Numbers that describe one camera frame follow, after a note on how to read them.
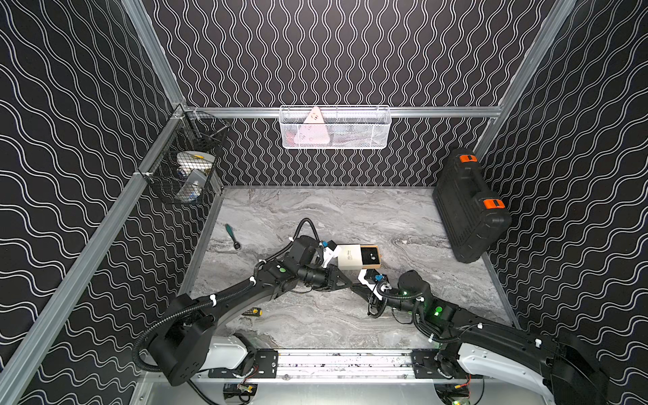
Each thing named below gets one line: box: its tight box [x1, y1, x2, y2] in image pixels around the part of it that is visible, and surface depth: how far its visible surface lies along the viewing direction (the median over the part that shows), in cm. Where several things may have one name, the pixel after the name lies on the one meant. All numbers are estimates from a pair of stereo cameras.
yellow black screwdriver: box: [241, 307, 265, 317], surface depth 85 cm
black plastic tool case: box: [432, 148, 513, 264], surface depth 89 cm
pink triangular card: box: [293, 106, 330, 146], surface depth 92 cm
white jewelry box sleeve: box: [337, 243, 363, 271], surface depth 97 cm
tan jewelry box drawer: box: [360, 244, 383, 270], surface depth 97 cm
